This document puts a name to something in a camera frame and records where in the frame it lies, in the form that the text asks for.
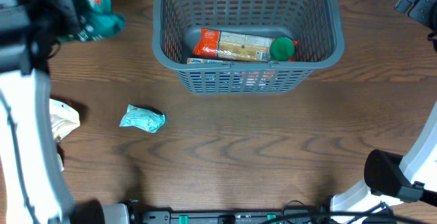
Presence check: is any green Nescafe coffee bag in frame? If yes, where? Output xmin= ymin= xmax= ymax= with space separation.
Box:
xmin=59 ymin=0 xmax=125 ymax=42

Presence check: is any green lid jar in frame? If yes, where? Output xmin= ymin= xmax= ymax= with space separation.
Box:
xmin=269 ymin=37 xmax=296 ymax=61

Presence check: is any spaghetti pack with orange ends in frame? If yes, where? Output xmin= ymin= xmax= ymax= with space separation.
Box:
xmin=193 ymin=29 xmax=276 ymax=62

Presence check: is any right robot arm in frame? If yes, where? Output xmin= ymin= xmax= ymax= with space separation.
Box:
xmin=325 ymin=0 xmax=436 ymax=223

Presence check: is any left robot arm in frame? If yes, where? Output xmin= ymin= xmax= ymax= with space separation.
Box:
xmin=1 ymin=0 xmax=130 ymax=223

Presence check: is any cream paper pouch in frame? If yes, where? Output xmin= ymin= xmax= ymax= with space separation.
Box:
xmin=49 ymin=99 xmax=81 ymax=171

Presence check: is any grey plastic basket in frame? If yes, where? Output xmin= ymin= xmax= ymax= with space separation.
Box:
xmin=153 ymin=0 xmax=345 ymax=94

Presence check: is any light teal snack packet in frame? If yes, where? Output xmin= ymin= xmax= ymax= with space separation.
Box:
xmin=119 ymin=104 xmax=166 ymax=133

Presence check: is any flat box in basket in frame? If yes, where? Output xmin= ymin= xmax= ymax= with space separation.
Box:
xmin=186 ymin=58 xmax=228 ymax=64

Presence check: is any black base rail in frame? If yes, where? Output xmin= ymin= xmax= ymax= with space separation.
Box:
xmin=130 ymin=208 xmax=417 ymax=224

